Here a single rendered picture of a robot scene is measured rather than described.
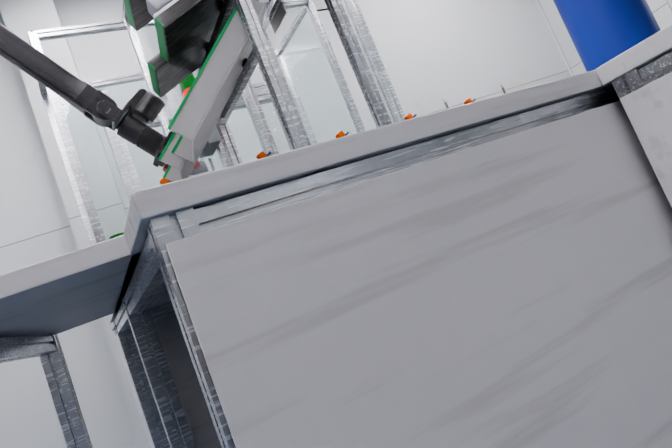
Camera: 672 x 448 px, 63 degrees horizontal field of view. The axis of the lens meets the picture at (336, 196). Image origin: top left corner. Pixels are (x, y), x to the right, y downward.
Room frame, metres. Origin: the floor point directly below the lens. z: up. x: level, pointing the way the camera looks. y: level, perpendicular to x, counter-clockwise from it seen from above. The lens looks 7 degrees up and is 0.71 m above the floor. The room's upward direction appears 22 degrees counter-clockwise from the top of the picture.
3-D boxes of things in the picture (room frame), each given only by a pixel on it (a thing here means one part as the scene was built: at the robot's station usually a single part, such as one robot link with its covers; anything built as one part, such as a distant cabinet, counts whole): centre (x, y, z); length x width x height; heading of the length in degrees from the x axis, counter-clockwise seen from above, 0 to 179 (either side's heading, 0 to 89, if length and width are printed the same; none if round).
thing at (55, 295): (1.14, 0.42, 0.84); 0.90 x 0.70 x 0.03; 19
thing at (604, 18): (1.15, -0.68, 1.00); 0.16 x 0.16 x 0.27
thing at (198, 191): (1.52, -0.09, 0.85); 1.50 x 1.41 x 0.03; 27
